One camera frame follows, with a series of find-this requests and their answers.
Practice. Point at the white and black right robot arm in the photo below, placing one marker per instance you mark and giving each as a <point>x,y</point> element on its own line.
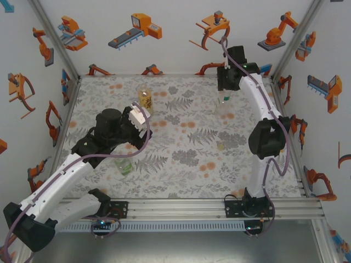
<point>253,87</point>

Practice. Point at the aluminium frame post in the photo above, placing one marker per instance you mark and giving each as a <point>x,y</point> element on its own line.
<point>297,38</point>
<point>55,41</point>

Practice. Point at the yellow tea bottle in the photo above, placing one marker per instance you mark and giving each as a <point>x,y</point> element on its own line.
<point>145,101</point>

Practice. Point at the pale yellow bottle cap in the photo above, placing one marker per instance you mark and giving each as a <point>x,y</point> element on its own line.
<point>220,147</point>

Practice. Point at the aluminium frame bar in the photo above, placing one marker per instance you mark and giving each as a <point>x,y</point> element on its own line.
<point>325,241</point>
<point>299,178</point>
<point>65,123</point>
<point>175,75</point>

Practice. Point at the clear bottle with green label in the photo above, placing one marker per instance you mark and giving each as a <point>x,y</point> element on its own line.
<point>124,166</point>

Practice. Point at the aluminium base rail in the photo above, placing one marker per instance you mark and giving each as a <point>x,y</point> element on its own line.
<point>175,209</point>

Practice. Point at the small electronics board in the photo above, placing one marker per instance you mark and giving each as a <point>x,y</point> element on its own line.
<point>253,228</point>
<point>100,222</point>

